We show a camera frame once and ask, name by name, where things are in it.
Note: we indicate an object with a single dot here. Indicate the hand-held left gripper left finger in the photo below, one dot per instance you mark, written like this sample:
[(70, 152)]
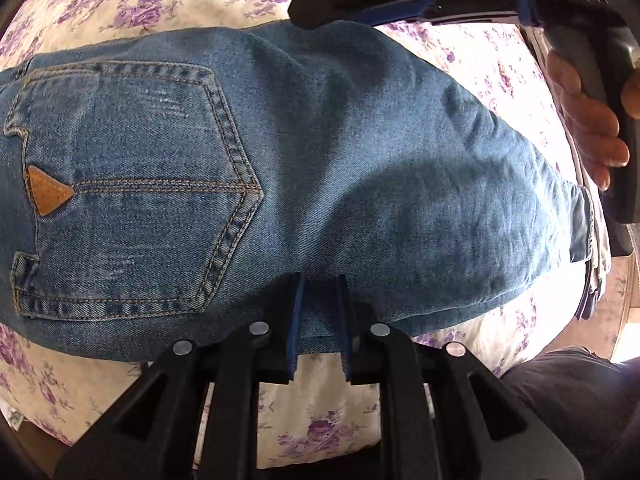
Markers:
[(298, 320)]

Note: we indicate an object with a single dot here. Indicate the purple floral bed sheet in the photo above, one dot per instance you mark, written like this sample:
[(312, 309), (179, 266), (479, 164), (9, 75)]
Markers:
[(100, 0)]

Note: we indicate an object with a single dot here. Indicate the person's leg in dark trousers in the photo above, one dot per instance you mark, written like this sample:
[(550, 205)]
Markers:
[(575, 410)]

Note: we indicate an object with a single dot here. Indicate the grey folded cloth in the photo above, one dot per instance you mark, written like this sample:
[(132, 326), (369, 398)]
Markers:
[(598, 240)]

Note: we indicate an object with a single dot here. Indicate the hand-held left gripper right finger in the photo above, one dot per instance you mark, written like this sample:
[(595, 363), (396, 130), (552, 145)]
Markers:
[(343, 327)]

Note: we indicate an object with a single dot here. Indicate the blue denim pants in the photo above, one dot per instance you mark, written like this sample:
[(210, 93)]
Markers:
[(310, 160)]

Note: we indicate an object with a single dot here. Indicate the person's right hand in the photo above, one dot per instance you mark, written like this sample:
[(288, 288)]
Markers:
[(590, 125)]

